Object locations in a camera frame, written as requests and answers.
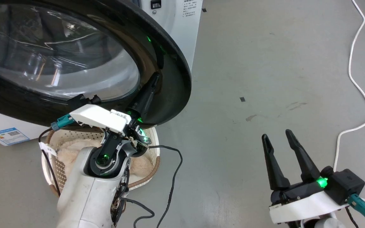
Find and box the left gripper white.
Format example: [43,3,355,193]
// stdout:
[69,72,162,134]

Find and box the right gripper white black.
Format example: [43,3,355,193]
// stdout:
[261,129,349,225]

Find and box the black round washing machine door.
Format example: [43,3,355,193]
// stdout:
[0,0,192,128]

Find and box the white washing machine body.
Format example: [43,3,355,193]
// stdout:
[0,0,204,146]

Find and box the beige fluffy cloth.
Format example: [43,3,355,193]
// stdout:
[57,139,155,188]

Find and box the black text info sticker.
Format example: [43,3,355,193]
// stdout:
[182,0,197,17]

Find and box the cream woven laundry basket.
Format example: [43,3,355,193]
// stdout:
[41,126,161,199]

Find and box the blue energy label sticker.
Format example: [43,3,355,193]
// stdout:
[0,127,30,146]

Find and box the teal plug black right cable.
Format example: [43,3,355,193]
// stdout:
[345,193,365,228]

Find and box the teal plug black cable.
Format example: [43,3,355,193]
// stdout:
[38,114,76,197]
[345,193,365,228]

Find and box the teal plug black left cable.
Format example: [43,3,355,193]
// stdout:
[38,114,76,197]

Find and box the white tag on cable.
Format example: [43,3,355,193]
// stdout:
[39,142,58,157]

